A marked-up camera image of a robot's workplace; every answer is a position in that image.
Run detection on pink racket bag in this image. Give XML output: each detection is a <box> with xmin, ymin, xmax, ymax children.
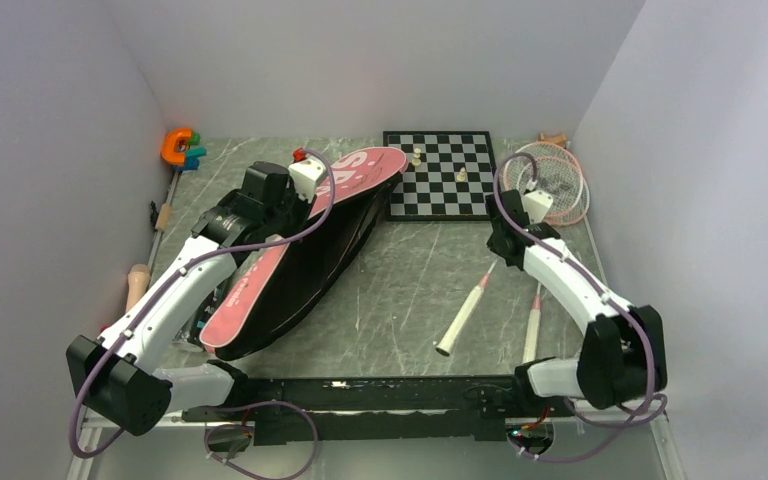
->
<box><xmin>199</xmin><ymin>147</ymin><xmax>409</xmax><ymax>361</ymax></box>

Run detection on pink badminton racket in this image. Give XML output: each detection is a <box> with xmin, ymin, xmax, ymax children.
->
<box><xmin>435</xmin><ymin>140</ymin><xmax>578</xmax><ymax>356</ymax></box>
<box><xmin>522</xmin><ymin>155</ymin><xmax>590</xmax><ymax>363</ymax></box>

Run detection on black shuttlecock tube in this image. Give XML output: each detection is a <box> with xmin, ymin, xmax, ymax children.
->
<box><xmin>173</xmin><ymin>279</ymin><xmax>230</xmax><ymax>352</ymax></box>

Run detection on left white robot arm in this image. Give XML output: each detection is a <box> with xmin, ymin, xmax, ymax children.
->
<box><xmin>66</xmin><ymin>159</ymin><xmax>333</xmax><ymax>436</ymax></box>

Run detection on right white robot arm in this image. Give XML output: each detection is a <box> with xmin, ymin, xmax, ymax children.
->
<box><xmin>485</xmin><ymin>190</ymin><xmax>668</xmax><ymax>415</ymax></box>

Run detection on black white chessboard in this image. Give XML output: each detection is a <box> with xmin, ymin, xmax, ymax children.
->
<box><xmin>382</xmin><ymin>130</ymin><xmax>496</xmax><ymax>221</ymax></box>

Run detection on teal blue toy blocks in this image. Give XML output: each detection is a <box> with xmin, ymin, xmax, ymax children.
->
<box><xmin>180</xmin><ymin>147</ymin><xmax>207</xmax><ymax>171</ymax></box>

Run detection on small wooden object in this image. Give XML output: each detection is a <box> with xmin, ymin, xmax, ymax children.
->
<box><xmin>538</xmin><ymin>132</ymin><xmax>569</xmax><ymax>149</ymax></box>

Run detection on orange C-shaped toy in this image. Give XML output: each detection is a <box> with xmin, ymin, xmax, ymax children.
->
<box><xmin>160</xmin><ymin>127</ymin><xmax>201</xmax><ymax>167</ymax></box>

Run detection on wooden rolling pin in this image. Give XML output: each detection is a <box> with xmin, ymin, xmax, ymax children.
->
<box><xmin>125</xmin><ymin>264</ymin><xmax>151</xmax><ymax>311</ymax></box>

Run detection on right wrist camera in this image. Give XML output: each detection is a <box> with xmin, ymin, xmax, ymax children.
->
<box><xmin>521</xmin><ymin>190</ymin><xmax>554</xmax><ymax>223</ymax></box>

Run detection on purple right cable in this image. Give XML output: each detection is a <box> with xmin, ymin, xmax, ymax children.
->
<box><xmin>491</xmin><ymin>152</ymin><xmax>670</xmax><ymax>465</ymax></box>

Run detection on black front rail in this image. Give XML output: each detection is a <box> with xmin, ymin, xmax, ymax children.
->
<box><xmin>182</xmin><ymin>375</ymin><xmax>572</xmax><ymax>446</ymax></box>

